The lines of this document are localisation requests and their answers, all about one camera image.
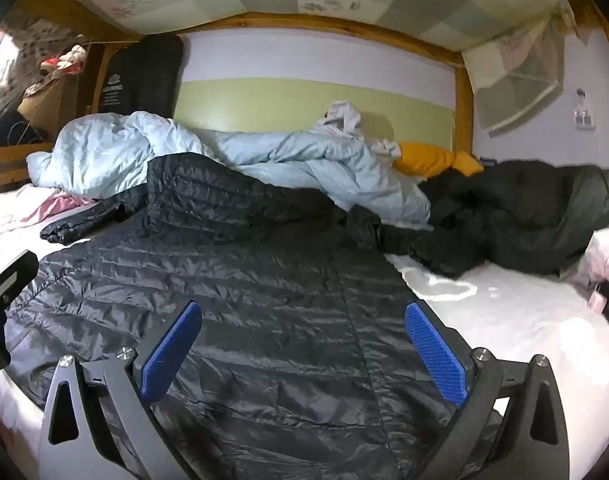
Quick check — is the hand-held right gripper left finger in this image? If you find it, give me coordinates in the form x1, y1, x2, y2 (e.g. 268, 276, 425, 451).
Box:
38, 300, 205, 480

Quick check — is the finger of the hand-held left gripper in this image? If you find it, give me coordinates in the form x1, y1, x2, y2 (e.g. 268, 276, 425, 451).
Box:
0, 250, 39, 376

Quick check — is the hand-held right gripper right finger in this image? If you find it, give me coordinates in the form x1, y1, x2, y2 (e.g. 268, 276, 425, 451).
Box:
404, 301, 570, 480

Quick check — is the black thin quilted jacket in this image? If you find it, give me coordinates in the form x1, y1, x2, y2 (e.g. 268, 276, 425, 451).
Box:
4, 152, 505, 480

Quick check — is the pink cloth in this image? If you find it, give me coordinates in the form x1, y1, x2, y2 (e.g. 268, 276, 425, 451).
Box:
0, 182, 98, 241

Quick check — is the heart print bed sheet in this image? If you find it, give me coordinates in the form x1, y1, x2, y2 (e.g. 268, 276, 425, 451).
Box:
0, 185, 609, 480

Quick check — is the dark cloth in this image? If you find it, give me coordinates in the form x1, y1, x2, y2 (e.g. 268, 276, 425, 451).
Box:
0, 109, 50, 150

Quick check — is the dark green puffy coat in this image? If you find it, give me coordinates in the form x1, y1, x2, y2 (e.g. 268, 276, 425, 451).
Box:
379, 159, 609, 278

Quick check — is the yellow garment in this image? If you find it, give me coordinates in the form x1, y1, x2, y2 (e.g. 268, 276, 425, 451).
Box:
393, 141, 485, 178

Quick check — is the red white hanging cloth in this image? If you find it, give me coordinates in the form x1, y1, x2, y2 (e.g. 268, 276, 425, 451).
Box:
39, 44, 88, 81

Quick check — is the light blue duvet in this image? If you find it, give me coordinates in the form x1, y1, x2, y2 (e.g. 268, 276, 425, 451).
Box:
27, 110, 432, 231

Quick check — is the spotted hanging fabric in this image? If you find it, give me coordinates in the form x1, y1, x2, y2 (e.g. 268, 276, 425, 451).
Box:
0, 15, 85, 106

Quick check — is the black padded bag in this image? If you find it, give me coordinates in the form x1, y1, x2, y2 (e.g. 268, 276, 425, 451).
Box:
100, 35, 185, 121

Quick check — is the pale grey crumpled garment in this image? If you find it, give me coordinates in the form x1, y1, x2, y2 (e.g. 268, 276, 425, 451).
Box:
314, 101, 402, 158

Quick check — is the wooden bed frame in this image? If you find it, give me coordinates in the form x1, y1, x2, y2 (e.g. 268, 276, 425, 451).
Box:
0, 0, 609, 196

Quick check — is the white wall power strip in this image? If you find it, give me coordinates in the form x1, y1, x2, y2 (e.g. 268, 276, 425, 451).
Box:
571, 89, 599, 131

